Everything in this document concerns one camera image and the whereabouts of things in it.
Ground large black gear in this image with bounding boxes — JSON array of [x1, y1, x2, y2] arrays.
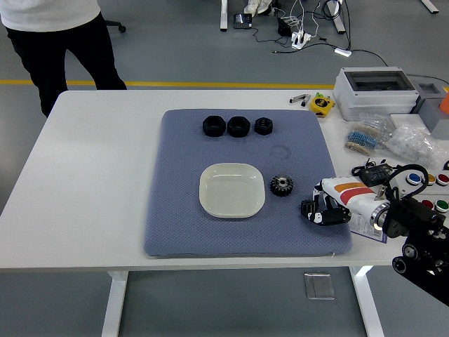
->
[[269, 174, 295, 198]]

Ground black power adapter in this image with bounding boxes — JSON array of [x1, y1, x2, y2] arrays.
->
[[351, 159, 394, 189]]

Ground person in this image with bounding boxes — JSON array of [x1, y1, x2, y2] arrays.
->
[[0, 0, 128, 119]]

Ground black silver metal clips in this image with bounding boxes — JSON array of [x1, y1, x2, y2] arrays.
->
[[289, 93, 312, 107]]

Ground small black hex nut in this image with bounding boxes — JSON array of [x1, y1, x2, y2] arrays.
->
[[254, 117, 274, 136]]

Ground white shoes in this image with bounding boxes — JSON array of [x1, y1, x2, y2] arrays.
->
[[243, 0, 273, 15]]

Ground metal floor hatch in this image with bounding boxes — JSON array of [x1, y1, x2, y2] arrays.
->
[[303, 272, 335, 300]]

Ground white power strip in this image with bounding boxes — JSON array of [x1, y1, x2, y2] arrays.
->
[[290, 30, 313, 50]]

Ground bag of blue resistors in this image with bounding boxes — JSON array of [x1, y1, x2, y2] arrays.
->
[[344, 117, 390, 157]]

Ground black charger box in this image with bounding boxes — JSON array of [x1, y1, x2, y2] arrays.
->
[[276, 16, 294, 37]]

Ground white square dish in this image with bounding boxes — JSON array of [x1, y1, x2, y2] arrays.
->
[[199, 162, 265, 219]]

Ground grey electrical enclosure box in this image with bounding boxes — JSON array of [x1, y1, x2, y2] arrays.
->
[[332, 66, 420, 122]]

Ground white table leg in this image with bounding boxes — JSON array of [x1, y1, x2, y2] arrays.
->
[[349, 265, 386, 337], [101, 270, 129, 337]]

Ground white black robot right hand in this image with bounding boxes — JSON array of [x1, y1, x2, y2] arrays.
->
[[300, 177, 387, 225]]

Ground large black hex nut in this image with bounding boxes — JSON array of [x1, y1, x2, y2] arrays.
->
[[226, 115, 251, 138], [202, 114, 227, 138]]

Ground grey plastic housing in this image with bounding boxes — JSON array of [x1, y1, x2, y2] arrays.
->
[[408, 75, 449, 140]]

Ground clear bag of small parts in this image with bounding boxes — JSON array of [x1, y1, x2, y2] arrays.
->
[[384, 122, 449, 169]]

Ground blue yellow red button box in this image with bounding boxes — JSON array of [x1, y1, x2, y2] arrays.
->
[[387, 168, 449, 197]]

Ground blue-grey quilted mat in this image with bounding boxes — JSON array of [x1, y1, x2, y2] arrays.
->
[[142, 108, 354, 259]]

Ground black desk phone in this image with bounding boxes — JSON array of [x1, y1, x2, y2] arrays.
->
[[232, 13, 253, 30]]

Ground purple-edged label card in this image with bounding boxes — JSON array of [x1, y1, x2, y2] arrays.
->
[[349, 212, 389, 245]]

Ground white flat box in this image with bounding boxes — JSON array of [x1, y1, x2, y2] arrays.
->
[[389, 112, 431, 136]]

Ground red green button box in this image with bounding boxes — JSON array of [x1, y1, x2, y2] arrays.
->
[[419, 195, 449, 215]]

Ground yellow tape measure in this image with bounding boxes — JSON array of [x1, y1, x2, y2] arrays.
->
[[309, 96, 336, 119]]

